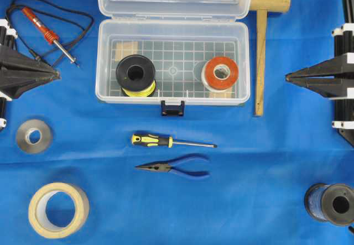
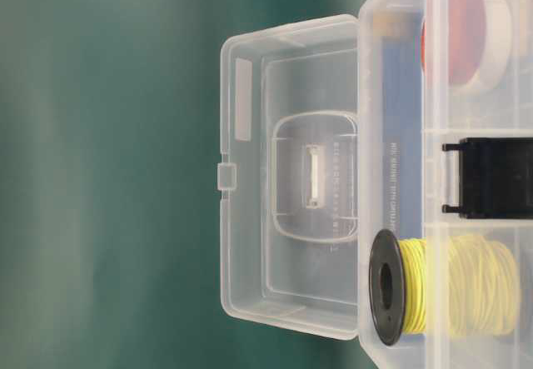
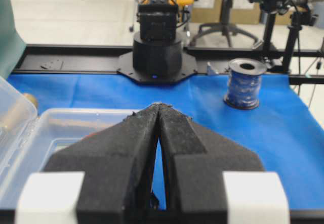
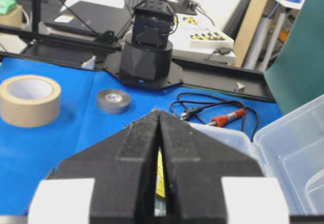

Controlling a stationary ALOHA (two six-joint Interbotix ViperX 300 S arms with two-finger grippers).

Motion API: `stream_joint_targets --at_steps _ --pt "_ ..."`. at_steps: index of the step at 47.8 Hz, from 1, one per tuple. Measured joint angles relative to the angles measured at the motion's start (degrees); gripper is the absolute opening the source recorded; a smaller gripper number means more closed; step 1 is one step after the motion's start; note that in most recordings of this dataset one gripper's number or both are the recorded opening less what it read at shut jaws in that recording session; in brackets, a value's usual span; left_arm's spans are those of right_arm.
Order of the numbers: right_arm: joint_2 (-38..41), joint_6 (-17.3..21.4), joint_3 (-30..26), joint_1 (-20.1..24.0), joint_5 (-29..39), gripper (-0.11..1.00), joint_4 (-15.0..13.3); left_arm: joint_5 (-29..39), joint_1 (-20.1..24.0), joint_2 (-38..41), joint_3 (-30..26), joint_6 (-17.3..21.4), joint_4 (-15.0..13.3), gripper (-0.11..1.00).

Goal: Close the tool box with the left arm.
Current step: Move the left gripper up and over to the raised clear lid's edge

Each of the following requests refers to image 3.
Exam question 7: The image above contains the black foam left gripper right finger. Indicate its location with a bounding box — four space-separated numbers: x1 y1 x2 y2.
158 103 291 224

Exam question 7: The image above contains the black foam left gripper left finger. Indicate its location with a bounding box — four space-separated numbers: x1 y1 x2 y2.
15 103 160 224

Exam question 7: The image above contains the black robot arm with base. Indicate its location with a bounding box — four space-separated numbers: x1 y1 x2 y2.
117 0 198 84

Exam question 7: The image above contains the clear plastic tool box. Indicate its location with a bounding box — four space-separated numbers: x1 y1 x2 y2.
1 78 134 210

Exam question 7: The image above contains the blue table cloth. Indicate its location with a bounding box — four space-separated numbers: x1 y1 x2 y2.
8 74 323 209

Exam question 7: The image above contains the brass cylinder object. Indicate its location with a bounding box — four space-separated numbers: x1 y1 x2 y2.
23 93 38 108

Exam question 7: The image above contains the green curtain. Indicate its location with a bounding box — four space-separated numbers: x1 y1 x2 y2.
1 0 26 79

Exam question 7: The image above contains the black office chair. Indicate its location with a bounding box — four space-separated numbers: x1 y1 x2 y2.
189 0 260 48

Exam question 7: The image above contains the blue wire spool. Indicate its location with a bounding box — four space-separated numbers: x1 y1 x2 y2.
223 58 267 110

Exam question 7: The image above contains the black table frame rail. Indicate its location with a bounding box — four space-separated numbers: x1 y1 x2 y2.
13 45 323 85

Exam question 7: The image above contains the black camera stand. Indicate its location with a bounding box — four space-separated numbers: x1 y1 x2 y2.
260 0 323 74

